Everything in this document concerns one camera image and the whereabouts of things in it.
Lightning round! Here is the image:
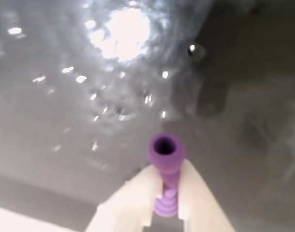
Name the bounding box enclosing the black glossy mat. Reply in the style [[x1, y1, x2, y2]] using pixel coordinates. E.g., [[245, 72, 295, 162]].
[[0, 0, 295, 232]]

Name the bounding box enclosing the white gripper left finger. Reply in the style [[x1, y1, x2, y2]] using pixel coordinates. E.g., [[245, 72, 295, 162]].
[[85, 166, 163, 232]]

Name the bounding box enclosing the purple ribbed pen grip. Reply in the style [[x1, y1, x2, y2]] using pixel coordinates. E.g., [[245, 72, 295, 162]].
[[148, 132, 186, 218]]

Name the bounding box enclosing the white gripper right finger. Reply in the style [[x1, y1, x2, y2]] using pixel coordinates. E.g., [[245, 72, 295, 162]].
[[177, 159, 235, 232]]

